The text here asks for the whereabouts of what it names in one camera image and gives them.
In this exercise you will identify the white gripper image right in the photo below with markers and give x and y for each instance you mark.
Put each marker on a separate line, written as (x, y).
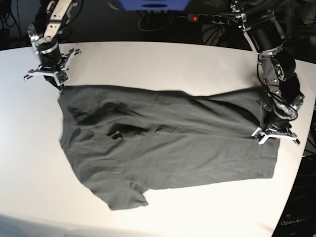
(274, 130)

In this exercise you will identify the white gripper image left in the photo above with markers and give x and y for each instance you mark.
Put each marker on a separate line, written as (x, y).
(54, 67)

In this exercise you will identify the dark grey T-shirt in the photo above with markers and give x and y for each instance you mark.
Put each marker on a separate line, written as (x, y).
(121, 142)

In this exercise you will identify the black OpenArm case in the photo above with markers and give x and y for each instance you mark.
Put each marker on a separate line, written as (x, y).
(299, 215)

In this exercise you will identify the blue plastic box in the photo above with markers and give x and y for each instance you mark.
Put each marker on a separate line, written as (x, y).
(136, 5)

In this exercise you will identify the black power strip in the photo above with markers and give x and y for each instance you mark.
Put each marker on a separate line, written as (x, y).
(211, 19)

